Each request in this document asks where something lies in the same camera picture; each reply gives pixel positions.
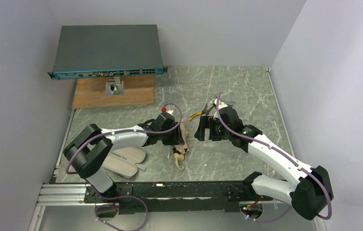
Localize beige umbrella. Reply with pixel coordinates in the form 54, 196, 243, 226
172, 120, 190, 171

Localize pink umbrella case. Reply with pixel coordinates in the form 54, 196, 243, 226
102, 147, 146, 179

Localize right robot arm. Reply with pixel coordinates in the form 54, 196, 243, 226
194, 106, 334, 220

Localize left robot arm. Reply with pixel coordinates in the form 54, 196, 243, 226
63, 112, 184, 193

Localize wooden board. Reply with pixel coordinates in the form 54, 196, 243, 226
72, 75, 154, 109

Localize yellow handled pliers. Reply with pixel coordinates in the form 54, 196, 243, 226
189, 103, 214, 121

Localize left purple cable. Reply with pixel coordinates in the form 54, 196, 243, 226
65, 103, 183, 175

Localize grey metal stand bracket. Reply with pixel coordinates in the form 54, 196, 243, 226
105, 77, 124, 96

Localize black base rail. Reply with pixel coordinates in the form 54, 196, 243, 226
84, 180, 272, 215

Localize grey blue network switch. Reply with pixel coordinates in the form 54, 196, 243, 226
48, 25, 168, 80

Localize aluminium frame rail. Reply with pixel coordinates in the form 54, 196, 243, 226
28, 181, 327, 231

